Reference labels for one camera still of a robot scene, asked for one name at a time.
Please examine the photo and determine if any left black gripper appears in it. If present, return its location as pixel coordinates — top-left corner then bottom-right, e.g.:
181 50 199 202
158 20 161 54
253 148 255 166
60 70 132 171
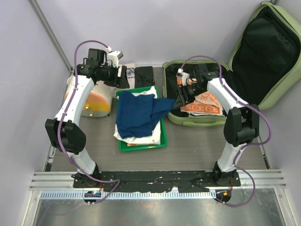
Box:
99 63 129 89

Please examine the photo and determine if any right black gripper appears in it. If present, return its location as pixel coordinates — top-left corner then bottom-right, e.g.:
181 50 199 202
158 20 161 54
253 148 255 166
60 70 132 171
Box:
173 83 205 110

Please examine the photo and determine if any orange cartoon print towel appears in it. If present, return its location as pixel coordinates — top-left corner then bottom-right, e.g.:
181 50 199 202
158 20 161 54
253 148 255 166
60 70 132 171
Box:
180 91 223 117

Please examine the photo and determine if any cream round drawer cabinet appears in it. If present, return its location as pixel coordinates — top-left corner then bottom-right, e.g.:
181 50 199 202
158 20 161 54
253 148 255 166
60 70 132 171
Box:
64 75 115 118

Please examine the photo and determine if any blue garment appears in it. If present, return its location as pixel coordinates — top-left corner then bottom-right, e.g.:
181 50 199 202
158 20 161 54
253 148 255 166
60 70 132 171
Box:
116 91 175 139

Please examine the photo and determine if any white garment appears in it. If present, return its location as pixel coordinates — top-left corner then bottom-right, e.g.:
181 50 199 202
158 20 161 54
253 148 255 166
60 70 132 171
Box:
113 86 161 146

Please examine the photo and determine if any green plastic tray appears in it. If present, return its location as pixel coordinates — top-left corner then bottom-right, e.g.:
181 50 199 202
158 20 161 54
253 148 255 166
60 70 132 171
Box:
118 86 168 152

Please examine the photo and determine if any green hard-shell suitcase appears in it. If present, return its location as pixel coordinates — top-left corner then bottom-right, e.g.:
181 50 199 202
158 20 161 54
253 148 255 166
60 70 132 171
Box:
162 1 301 127

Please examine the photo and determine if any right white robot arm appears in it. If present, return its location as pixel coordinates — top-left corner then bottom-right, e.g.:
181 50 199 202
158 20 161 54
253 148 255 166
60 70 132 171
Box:
173 67 259 186

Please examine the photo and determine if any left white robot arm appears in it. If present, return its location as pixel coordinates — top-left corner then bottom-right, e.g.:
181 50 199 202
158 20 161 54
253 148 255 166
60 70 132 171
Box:
45 47 129 188

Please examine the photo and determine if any patterned cloth placemat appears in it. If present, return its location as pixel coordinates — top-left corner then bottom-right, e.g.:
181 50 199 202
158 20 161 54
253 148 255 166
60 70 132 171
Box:
125 63 135 89

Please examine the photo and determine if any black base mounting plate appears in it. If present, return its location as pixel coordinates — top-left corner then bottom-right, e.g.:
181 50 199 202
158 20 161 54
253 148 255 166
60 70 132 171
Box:
71 170 241 193

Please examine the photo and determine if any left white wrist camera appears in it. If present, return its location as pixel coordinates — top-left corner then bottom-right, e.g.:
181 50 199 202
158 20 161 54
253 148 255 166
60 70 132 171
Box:
105 47 123 68

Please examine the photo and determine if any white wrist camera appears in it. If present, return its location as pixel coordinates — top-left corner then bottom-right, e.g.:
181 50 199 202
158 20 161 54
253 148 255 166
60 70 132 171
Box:
105 47 123 68
176 68 190 86

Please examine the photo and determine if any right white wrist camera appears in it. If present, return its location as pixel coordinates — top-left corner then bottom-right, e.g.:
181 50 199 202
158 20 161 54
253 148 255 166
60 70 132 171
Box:
176 68 190 86

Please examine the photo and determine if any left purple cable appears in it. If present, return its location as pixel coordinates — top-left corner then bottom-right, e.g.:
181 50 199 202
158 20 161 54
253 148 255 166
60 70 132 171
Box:
44 40 120 203

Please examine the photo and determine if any purple cable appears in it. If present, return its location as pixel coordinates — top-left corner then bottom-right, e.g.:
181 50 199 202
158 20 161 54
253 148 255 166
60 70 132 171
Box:
181 55 273 208
44 40 120 203

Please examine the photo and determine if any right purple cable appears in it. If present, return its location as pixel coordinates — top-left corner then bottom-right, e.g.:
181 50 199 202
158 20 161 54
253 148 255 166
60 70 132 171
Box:
181 55 273 208

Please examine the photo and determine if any white slotted cable duct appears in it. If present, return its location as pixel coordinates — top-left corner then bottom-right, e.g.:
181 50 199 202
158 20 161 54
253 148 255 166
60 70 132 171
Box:
40 189 216 200

